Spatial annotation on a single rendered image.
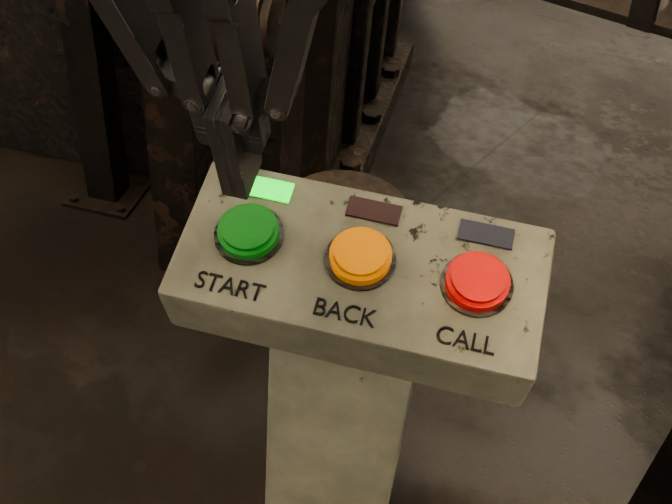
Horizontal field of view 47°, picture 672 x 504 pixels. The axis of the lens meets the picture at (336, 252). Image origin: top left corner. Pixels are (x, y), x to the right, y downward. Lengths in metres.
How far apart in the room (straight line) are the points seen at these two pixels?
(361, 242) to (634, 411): 0.87
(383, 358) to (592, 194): 1.28
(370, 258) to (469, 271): 0.06
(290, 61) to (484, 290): 0.20
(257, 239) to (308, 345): 0.08
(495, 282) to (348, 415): 0.15
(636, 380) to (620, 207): 0.49
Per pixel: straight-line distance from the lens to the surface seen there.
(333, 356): 0.50
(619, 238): 1.63
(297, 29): 0.34
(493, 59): 2.20
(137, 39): 0.38
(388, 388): 0.52
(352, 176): 0.71
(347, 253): 0.49
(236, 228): 0.50
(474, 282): 0.48
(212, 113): 0.40
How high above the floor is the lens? 0.92
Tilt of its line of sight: 40 degrees down
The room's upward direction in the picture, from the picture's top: 6 degrees clockwise
